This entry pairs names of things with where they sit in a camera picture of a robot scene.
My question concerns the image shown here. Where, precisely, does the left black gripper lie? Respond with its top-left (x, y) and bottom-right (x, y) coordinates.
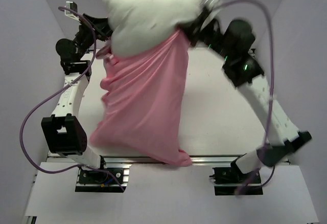
top-left (73, 14), bottom-right (121, 60)

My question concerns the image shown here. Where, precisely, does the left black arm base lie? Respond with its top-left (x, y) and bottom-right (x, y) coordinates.
top-left (75, 163), bottom-right (131, 193)

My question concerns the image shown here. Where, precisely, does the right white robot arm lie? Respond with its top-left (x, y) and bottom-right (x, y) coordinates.
top-left (180, 6), bottom-right (312, 183)

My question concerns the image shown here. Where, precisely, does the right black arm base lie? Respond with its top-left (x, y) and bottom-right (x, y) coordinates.
top-left (209, 167), bottom-right (263, 196)

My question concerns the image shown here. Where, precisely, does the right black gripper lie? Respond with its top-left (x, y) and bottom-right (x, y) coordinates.
top-left (177, 12), bottom-right (235, 61)

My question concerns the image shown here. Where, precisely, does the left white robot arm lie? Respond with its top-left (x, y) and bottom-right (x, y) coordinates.
top-left (41, 14), bottom-right (112, 183)

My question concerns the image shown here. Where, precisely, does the pink pillowcase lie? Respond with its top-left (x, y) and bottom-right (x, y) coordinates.
top-left (89, 30), bottom-right (192, 167)

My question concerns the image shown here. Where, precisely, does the white pillow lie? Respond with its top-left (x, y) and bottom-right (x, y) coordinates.
top-left (103, 0), bottom-right (202, 57)

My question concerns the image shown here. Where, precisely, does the white front board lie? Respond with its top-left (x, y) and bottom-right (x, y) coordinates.
top-left (26, 164), bottom-right (318, 223)

